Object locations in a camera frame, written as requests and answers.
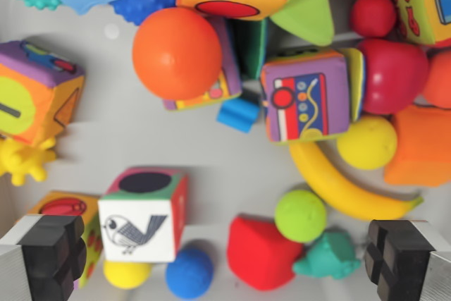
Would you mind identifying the lime green ball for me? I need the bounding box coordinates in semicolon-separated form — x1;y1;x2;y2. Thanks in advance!
273;188;328;244

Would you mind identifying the orange purple fabric cube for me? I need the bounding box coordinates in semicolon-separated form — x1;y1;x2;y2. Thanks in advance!
0;40;87;145

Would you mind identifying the dark green fabric block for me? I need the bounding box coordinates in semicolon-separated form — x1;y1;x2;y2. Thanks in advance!
233;17;271;82

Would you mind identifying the red fabric block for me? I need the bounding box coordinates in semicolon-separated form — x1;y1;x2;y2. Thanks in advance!
226;213;306;293

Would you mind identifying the large orange ball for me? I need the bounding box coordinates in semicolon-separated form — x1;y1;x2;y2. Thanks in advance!
132;6;223;101

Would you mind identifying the red toy apple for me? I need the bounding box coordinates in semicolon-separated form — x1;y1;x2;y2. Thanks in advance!
357;37;431;116

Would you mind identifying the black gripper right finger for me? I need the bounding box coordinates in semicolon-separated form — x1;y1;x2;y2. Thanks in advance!
364;219;451;301

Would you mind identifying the small blue foam block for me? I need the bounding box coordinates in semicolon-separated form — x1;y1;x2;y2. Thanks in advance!
216;92;262;135

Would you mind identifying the orange fabric cube red ball print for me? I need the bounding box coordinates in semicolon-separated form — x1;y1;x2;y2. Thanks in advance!
27;190;104;290

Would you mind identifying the small yellow ball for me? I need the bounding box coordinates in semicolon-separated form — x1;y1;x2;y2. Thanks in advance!
102;259;154;290

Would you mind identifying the white plastic bin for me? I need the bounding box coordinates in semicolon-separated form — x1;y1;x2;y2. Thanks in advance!
0;0;451;301

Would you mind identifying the teal rubber toy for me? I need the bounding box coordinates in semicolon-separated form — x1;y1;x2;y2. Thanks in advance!
292;231;362;281

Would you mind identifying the blue textured ball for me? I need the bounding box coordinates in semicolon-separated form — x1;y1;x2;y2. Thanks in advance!
165;245;215;300

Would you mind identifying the small red ball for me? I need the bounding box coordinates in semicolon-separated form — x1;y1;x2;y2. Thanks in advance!
349;0;397;39

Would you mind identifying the yellow toy banana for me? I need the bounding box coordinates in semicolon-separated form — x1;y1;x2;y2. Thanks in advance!
288;140;425;222

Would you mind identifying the green fabric cone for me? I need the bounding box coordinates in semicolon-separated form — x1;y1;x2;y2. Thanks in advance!
270;0;336;47

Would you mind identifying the purple fabric cube radio print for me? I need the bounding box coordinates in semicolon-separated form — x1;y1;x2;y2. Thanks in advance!
260;48;366;144

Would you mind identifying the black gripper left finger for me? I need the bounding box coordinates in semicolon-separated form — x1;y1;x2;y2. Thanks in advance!
0;214;87;301

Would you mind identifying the purple and yellow fabric cube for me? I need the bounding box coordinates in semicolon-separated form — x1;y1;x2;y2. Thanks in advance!
162;15;244;112

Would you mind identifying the orange fabric block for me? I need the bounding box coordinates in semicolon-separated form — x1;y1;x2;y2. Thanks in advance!
383;104;451;187

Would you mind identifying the yellow spiky rubber toy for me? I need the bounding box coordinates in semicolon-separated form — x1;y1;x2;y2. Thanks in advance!
0;136;58;187

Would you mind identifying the fabric cube with bird print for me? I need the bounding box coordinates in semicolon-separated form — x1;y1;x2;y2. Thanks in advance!
97;166;190;264

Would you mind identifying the fabric cube with red fish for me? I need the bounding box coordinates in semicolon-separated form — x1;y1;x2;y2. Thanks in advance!
387;0;451;49

